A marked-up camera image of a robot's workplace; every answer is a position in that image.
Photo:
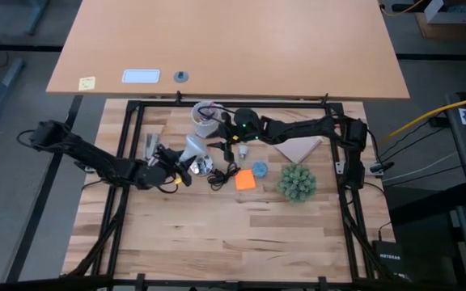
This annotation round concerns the tan desk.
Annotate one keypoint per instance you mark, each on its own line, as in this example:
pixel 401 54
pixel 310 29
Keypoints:
pixel 233 40

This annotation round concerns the orange sticky note pad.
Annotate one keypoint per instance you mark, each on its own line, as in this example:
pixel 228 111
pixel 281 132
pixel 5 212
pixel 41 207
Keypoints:
pixel 245 180

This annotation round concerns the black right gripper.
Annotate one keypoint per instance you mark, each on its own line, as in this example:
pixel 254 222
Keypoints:
pixel 245 123

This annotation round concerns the white textured mug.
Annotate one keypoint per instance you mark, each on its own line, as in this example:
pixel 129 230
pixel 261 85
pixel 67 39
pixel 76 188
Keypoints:
pixel 204 127

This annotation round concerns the grey box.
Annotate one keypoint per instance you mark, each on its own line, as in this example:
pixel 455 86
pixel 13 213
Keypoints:
pixel 447 18

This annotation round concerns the blue patterned bowl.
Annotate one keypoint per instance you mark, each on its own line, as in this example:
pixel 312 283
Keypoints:
pixel 260 169

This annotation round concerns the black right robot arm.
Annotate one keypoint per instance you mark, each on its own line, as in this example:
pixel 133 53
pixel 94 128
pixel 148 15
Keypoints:
pixel 297 129

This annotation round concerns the black network switch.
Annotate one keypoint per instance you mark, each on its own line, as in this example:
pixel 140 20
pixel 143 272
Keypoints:
pixel 388 258

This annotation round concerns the yellow sticky note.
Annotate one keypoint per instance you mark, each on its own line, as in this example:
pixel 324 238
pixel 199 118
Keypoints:
pixel 87 83

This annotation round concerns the chrome lamp socket base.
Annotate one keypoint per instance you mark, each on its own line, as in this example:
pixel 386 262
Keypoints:
pixel 202 166

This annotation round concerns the white flood light bulb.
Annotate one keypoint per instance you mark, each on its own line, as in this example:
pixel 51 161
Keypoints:
pixel 194 147

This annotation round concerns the cardboard box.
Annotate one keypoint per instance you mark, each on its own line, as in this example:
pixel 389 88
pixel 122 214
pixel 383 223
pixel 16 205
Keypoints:
pixel 431 30

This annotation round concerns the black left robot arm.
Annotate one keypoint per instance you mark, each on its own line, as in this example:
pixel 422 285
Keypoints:
pixel 87 155

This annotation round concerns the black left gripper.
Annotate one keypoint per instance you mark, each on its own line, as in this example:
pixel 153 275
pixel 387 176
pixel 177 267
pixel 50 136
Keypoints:
pixel 152 174

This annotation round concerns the small round white light bulb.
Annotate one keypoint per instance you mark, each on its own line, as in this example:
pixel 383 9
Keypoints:
pixel 243 150

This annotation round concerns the white label card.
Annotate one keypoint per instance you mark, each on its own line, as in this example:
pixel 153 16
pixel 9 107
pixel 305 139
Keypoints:
pixel 141 76

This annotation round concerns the green succulent in patterned pot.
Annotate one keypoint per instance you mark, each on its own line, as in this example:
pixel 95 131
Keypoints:
pixel 297 182

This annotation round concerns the black aluminium table frame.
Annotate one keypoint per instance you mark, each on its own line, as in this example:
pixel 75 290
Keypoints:
pixel 297 105

